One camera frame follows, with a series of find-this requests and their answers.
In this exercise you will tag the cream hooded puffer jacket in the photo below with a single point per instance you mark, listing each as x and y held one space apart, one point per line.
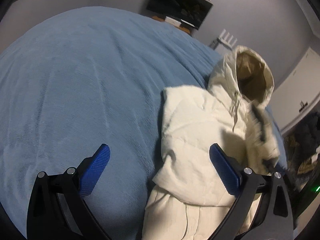
189 200

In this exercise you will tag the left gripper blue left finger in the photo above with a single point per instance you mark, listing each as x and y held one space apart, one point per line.
45 217

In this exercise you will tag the hanging clothes in wardrobe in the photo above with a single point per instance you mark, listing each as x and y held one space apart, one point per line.
301 145

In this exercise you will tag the white box under monitor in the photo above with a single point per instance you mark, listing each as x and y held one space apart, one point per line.
172 21

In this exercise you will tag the white wifi router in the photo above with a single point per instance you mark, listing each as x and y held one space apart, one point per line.
227 39

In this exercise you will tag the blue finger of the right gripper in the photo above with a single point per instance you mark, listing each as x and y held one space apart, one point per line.
259 123

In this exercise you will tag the black wall monitor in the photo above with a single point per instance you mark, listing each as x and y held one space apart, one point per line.
191 12

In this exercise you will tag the white wardrobe door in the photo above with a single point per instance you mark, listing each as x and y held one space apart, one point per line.
298 94

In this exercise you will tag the white cabinet under router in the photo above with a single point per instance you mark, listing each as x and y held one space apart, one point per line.
214 44

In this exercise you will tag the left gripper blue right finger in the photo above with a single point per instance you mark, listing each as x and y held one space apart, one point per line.
273 218

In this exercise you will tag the blue fleece bed blanket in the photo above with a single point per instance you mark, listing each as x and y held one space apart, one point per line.
86 77

